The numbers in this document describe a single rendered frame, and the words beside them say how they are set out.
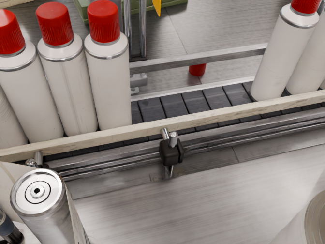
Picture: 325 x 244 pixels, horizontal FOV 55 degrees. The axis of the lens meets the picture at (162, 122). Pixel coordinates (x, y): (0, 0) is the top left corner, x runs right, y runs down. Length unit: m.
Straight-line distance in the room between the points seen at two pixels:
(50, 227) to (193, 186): 0.24
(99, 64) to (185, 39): 0.39
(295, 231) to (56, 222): 0.18
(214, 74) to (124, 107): 0.28
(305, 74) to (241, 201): 0.23
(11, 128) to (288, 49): 0.39
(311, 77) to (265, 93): 0.08
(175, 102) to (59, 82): 0.21
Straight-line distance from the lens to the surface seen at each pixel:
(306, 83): 0.57
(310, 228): 0.26
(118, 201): 0.44
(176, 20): 0.80
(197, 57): 0.49
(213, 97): 0.55
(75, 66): 0.38
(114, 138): 0.45
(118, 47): 0.37
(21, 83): 0.39
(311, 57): 0.54
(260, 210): 0.46
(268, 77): 0.52
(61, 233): 0.28
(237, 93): 0.57
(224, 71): 0.68
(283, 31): 0.48
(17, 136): 0.47
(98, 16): 0.35
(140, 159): 0.50
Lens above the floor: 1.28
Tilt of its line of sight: 52 degrees down
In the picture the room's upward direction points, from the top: 5 degrees clockwise
